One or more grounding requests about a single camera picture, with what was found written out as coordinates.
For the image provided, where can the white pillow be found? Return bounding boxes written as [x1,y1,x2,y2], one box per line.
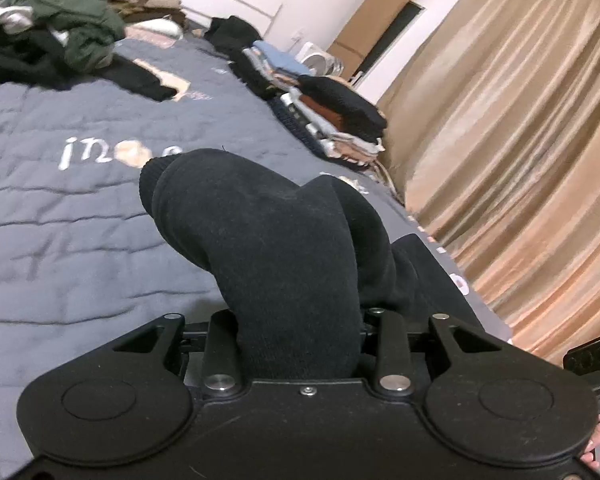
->
[134,18,184,40]

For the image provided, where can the white box fan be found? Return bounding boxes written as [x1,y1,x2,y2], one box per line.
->
[296,41,343,77]

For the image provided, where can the folded clothes stack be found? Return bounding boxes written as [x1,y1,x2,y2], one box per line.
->
[268,75,388,171]
[204,15,312,101]

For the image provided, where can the black clothes pile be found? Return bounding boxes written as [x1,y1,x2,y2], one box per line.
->
[0,27,178,102]

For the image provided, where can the grey quilted bedspread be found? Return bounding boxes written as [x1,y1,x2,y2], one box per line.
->
[0,24,514,466]

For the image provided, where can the dark green garment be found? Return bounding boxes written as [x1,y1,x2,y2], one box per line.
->
[0,0,125,74]

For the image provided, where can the black sweatshirt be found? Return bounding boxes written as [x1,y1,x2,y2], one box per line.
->
[140,148,478,379]

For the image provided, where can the beige curtain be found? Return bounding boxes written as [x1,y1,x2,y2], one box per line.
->
[379,0,600,363]

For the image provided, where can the far folded clothes stack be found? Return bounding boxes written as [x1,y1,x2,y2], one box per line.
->
[204,15,312,101]

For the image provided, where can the near folded clothes stack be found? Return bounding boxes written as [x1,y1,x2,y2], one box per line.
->
[268,75,388,171]

